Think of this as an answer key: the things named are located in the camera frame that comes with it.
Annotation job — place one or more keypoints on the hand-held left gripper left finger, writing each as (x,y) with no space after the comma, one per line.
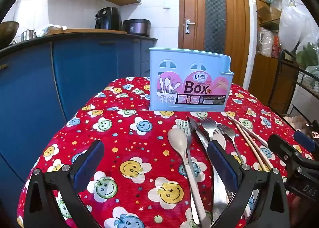
(86,165)

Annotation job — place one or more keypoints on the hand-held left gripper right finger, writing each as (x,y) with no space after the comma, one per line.
(224,165)

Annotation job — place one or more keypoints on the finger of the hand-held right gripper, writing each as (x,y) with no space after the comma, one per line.
(302,139)
(281,147)

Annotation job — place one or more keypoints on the wooden chopstick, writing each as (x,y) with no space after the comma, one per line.
(246,131)
(249,149)
(251,143)

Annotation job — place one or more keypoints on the steel tongs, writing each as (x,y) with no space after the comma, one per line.
(199,133)

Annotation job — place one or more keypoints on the beige spoon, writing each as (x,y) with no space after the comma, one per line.
(178,141)

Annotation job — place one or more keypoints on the light blue utensil holder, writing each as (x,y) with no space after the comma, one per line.
(189,68)

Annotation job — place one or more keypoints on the tray of eggs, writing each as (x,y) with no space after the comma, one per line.
(297,121)

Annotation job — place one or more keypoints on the red smiley flower tablecloth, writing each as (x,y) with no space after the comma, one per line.
(124,143)

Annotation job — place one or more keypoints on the green leafy vegetables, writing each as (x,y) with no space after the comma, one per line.
(307,56)

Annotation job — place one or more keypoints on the red bottles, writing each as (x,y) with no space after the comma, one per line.
(276,47)

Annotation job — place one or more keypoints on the blue kitchen base cabinets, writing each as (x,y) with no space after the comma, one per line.
(74,68)

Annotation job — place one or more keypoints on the clear plastic bag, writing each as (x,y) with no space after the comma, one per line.
(265,42)

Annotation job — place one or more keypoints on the white plastic bags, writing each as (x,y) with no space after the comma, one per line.
(291,26)

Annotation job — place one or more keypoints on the cardboard box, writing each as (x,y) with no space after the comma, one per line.
(265,14)

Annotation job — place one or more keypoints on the white cloth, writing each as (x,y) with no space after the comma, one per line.
(48,28)

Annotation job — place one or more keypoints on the steel pot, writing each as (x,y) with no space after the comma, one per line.
(27,35)

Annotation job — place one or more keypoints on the dark rice cooker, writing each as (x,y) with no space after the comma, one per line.
(137,27)

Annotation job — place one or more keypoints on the black air fryer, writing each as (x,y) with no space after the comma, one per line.
(108,19)

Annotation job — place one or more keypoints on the dark wok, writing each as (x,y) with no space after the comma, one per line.
(8,31)

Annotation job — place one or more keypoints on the wooden door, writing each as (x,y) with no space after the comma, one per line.
(192,6)

